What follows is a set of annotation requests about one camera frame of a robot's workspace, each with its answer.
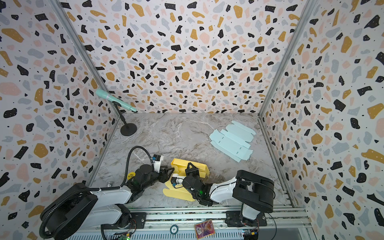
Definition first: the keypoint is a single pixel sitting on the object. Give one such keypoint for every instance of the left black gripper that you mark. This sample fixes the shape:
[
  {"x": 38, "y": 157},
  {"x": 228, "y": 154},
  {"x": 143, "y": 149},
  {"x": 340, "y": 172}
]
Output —
[{"x": 163, "y": 175}]

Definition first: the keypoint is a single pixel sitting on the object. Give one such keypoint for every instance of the yellow paper box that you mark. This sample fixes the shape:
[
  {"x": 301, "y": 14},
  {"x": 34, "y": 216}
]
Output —
[{"x": 180, "y": 167}]

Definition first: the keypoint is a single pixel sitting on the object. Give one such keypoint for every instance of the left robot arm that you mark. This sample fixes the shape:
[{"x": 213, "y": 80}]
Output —
[{"x": 83, "y": 207}]

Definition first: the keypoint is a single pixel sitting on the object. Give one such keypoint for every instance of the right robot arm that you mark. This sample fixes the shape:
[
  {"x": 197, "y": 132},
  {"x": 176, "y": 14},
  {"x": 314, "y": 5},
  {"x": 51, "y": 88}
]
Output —
[{"x": 256, "y": 193}]

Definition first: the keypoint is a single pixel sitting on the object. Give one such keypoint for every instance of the light blue flat paper box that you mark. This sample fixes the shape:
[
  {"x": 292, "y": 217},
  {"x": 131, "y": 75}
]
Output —
[{"x": 234, "y": 141}]

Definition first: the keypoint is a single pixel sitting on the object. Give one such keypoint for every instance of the yellow round sticker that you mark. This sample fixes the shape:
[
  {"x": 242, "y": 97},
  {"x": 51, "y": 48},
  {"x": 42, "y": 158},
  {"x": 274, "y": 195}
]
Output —
[{"x": 131, "y": 175}]

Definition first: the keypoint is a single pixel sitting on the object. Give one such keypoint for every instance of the round teal sticker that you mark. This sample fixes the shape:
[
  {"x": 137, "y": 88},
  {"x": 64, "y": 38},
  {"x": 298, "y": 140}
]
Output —
[{"x": 174, "y": 229}]

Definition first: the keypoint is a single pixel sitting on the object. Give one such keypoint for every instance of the colourful card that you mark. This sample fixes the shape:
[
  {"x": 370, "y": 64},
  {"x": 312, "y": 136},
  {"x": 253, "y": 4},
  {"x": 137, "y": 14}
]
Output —
[{"x": 204, "y": 229}]

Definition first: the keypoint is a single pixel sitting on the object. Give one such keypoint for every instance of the black microphone stand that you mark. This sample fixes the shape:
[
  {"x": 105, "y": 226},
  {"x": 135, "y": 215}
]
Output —
[{"x": 126, "y": 129}]

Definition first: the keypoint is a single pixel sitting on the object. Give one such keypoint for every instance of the mint green microphone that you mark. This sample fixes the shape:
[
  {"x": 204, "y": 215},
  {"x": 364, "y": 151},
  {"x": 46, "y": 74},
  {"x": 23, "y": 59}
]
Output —
[{"x": 107, "y": 96}]

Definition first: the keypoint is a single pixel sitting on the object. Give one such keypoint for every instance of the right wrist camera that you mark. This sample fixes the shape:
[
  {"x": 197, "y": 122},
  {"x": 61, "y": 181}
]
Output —
[{"x": 177, "y": 182}]

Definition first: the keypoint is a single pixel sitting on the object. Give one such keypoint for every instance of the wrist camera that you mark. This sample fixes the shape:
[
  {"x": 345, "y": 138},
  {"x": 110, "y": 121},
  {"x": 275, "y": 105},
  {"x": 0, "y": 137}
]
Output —
[
  {"x": 157, "y": 161},
  {"x": 177, "y": 182}
]

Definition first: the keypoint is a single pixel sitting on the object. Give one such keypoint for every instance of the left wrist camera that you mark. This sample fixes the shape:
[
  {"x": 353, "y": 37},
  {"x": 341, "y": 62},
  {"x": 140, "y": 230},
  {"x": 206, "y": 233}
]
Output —
[{"x": 157, "y": 161}]

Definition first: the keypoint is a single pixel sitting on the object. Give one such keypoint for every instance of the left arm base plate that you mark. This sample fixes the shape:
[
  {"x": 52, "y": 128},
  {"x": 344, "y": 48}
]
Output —
[{"x": 129, "y": 222}]

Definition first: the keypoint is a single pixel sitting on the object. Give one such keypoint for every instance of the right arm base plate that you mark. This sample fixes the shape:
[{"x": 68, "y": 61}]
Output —
[{"x": 238, "y": 220}]

